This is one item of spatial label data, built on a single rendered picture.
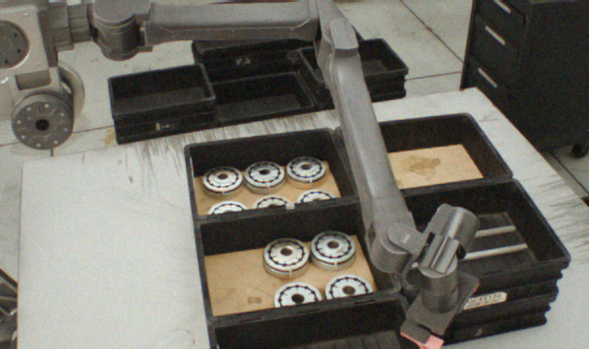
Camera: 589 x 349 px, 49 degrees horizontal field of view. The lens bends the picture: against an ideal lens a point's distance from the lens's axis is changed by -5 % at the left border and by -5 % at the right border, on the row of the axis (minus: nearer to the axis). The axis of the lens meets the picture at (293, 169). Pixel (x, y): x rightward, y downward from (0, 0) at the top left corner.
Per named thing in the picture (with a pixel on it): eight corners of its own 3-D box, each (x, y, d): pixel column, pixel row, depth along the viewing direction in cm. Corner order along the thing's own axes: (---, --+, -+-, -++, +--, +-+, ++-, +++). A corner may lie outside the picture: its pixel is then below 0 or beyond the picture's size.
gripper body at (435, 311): (474, 287, 105) (474, 261, 100) (442, 337, 101) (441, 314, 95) (438, 271, 108) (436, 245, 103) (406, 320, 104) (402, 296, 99)
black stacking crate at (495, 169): (360, 235, 166) (363, 199, 159) (331, 162, 189) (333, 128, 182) (506, 212, 172) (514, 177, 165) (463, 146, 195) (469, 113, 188)
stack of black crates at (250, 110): (224, 189, 284) (218, 122, 263) (210, 148, 307) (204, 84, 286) (315, 173, 293) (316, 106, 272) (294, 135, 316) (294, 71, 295)
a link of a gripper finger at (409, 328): (459, 336, 109) (459, 308, 102) (438, 371, 105) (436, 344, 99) (424, 319, 112) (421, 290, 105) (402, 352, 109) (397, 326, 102)
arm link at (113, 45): (81, 25, 120) (77, 4, 115) (137, 17, 122) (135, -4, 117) (86, 63, 115) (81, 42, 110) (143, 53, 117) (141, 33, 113)
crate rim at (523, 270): (402, 300, 137) (404, 291, 135) (362, 206, 160) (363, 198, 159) (572, 268, 143) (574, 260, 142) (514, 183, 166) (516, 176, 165)
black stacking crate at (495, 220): (398, 328, 143) (404, 293, 136) (360, 236, 166) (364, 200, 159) (560, 297, 149) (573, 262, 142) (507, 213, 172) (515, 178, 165)
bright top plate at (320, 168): (292, 184, 174) (292, 182, 174) (283, 161, 182) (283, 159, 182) (329, 178, 176) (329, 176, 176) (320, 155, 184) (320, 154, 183)
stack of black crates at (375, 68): (315, 174, 293) (318, 82, 265) (295, 135, 316) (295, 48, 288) (400, 157, 302) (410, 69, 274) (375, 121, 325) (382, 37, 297)
